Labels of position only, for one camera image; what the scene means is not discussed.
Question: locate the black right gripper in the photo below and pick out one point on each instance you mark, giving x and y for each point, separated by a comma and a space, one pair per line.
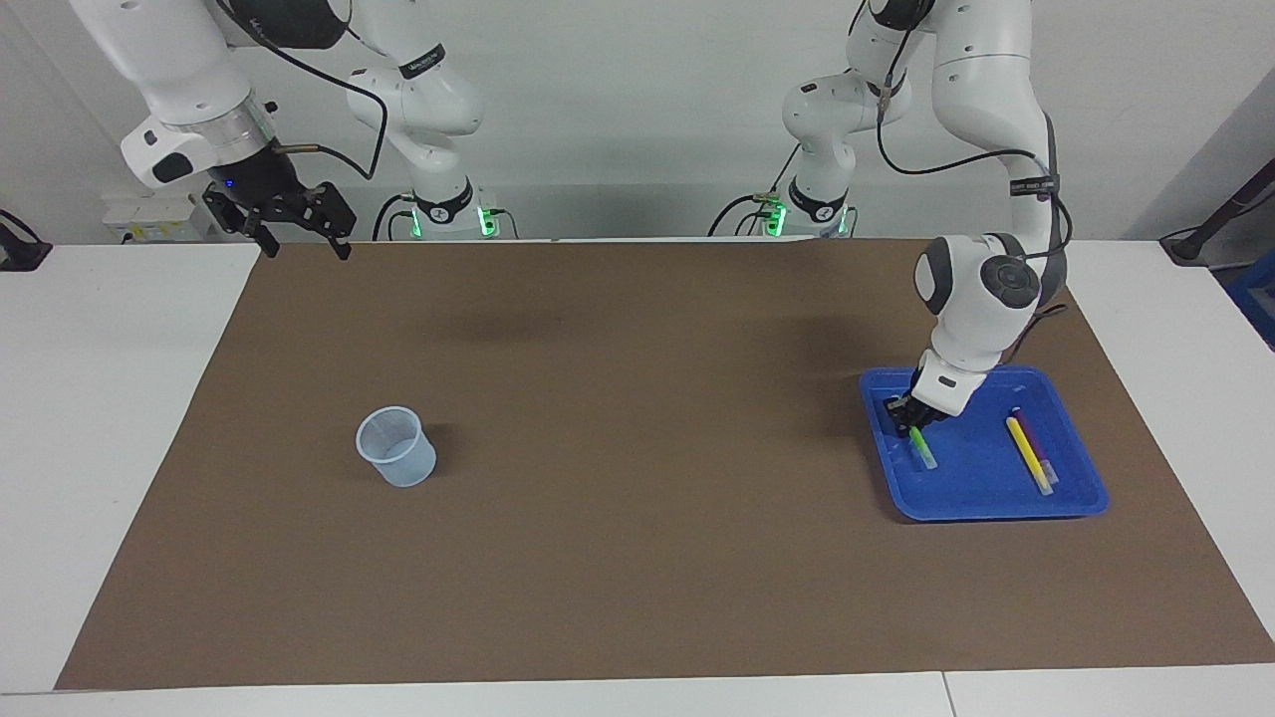
261, 179

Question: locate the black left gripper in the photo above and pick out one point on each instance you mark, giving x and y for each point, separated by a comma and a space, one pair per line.
924, 403

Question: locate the green pen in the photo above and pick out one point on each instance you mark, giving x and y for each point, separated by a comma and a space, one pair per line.
922, 446

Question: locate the yellow pen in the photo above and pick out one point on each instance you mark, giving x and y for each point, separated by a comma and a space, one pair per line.
1024, 448

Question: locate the purple pen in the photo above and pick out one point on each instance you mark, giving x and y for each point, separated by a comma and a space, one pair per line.
1042, 456

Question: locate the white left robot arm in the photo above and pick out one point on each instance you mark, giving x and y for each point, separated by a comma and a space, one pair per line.
981, 199

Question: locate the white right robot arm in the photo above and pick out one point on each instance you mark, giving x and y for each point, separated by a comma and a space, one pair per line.
179, 70

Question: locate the blue plastic tray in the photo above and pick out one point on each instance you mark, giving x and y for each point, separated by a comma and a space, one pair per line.
981, 478

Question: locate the black table clamp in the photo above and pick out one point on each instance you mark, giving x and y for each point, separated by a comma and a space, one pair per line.
20, 249

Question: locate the clear plastic cup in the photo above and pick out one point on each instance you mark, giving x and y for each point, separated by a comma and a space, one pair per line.
403, 463

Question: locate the brown table mat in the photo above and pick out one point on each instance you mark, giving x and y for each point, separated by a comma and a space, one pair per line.
637, 548

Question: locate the black stand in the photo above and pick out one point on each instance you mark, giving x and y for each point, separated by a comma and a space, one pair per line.
1215, 219

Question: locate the blue crate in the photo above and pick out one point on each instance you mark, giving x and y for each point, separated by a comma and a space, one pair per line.
1257, 299

